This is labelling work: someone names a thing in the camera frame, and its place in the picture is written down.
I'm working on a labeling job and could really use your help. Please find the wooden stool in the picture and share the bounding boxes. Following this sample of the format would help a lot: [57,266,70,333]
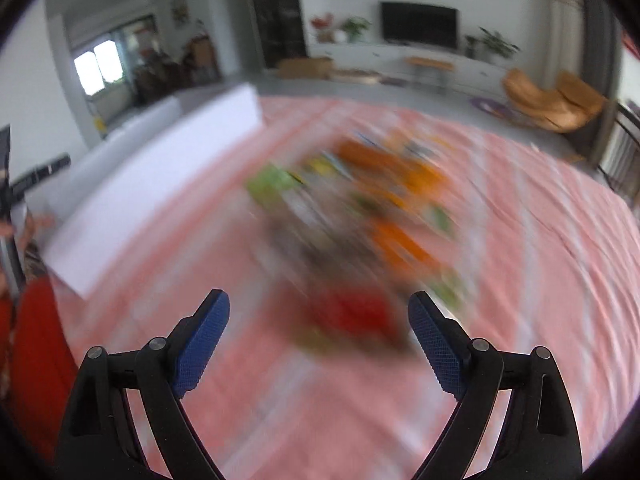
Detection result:
[404,56,456,93]

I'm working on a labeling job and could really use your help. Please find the white standing air conditioner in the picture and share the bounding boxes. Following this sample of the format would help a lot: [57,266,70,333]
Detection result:
[546,0,585,83]

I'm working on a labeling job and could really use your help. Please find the window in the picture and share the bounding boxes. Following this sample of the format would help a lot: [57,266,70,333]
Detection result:
[73,39,127,97]

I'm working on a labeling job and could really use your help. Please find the dark metal chair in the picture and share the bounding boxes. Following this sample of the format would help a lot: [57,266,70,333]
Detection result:
[594,99,640,193]

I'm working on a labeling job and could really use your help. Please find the red clothing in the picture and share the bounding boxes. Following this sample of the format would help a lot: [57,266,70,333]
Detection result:
[0,275,83,463]

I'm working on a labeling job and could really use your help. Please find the pile of snack packets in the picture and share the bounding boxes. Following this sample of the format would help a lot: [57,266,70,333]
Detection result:
[245,130,476,358]

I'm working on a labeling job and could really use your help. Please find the pink striped blanket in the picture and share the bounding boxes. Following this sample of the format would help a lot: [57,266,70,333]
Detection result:
[65,95,640,480]

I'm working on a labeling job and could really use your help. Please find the white storage box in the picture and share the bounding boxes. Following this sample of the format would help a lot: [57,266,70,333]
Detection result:
[42,82,263,298]

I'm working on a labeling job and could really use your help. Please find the purple floor mat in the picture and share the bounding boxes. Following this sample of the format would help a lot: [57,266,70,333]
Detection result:
[469,97,518,117]

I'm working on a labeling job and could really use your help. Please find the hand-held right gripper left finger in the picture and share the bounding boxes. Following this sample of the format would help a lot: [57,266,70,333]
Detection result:
[55,289,231,480]

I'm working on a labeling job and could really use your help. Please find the person's left hand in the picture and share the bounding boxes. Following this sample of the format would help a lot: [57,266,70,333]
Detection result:
[22,212,58,242]

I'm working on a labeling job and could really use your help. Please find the large green potted plant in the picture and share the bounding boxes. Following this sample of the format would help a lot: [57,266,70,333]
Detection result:
[464,26,522,63]

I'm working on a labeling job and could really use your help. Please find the white television cabinet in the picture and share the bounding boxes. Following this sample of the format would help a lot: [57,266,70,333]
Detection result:
[307,41,507,95]

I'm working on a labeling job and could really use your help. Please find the orange lounge chair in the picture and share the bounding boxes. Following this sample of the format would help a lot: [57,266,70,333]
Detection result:
[501,68,609,134]

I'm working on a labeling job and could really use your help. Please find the cardboard box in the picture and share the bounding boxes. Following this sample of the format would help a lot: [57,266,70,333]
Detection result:
[276,57,334,81]

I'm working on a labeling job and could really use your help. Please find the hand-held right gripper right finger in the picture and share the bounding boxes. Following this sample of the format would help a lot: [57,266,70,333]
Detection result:
[407,291,584,480]

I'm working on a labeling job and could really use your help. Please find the red flower plant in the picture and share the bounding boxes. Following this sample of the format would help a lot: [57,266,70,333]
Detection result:
[310,13,336,44]

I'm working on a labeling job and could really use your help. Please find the black television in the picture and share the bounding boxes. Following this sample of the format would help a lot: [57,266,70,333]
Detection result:
[380,1,459,51]

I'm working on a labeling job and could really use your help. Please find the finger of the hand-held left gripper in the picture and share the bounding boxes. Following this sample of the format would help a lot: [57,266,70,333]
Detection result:
[10,155,72,198]

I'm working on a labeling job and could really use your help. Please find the small green potted plant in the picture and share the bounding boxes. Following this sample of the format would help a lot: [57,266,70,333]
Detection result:
[339,16,372,44]

